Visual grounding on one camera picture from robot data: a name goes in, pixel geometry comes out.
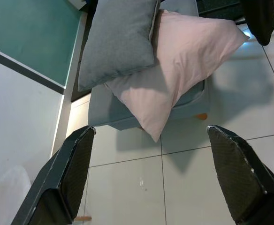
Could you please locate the grey pillow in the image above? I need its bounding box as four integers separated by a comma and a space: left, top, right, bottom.
77, 0, 161, 92

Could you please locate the black metal bar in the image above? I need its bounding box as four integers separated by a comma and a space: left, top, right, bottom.
234, 10, 274, 26

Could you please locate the dark panel frame strip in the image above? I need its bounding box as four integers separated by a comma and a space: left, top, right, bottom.
0, 45, 66, 94

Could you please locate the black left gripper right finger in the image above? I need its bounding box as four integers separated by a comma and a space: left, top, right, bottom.
206, 125, 274, 225

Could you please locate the blue-grey upholstered ottoman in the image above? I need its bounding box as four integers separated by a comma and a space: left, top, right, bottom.
87, 0, 210, 131

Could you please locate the pink pillow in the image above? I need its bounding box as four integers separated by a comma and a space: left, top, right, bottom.
104, 9, 251, 143

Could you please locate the black cloth covered object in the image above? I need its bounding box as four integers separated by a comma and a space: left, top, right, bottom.
241, 0, 274, 46

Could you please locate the teal glass panel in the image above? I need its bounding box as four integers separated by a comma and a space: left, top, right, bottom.
0, 0, 83, 89

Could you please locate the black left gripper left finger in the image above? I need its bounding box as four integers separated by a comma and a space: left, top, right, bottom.
10, 125, 97, 225

